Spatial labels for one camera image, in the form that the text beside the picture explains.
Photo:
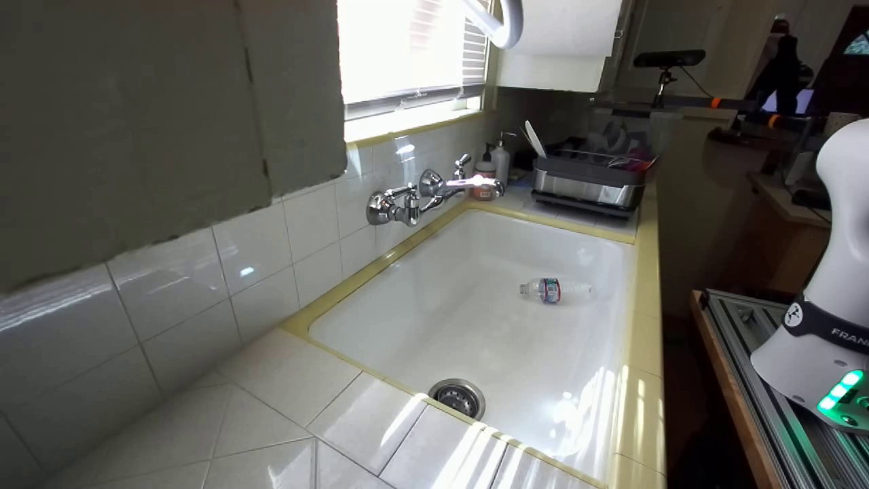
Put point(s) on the lit computer monitor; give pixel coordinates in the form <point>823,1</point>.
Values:
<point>795,102</point>

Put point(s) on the chrome wall faucet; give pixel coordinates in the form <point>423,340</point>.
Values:
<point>398,204</point>

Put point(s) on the clear plastic water bottle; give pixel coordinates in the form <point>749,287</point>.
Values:
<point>555,291</point>

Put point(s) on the white paper towel roll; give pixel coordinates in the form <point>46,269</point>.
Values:
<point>566,44</point>

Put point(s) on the grey wall cabinet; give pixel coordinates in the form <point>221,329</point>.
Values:
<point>137,117</point>

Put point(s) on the white window blinds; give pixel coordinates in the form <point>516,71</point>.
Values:
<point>475,70</point>

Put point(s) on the white sink basin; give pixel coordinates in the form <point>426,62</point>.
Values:
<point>470,301</point>

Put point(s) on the black camera on stand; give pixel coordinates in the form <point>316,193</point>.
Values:
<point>668,58</point>

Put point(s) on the black dish rack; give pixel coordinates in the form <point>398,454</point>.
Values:
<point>585,187</point>

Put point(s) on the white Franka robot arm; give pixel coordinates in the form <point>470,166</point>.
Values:
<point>842,274</point>

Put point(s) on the white soap pump bottle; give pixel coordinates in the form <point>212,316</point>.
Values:
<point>501,164</point>

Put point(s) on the metal sink drain strainer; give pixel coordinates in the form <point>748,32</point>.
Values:
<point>456,399</point>

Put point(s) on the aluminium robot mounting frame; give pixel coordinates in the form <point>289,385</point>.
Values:
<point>768,426</point>

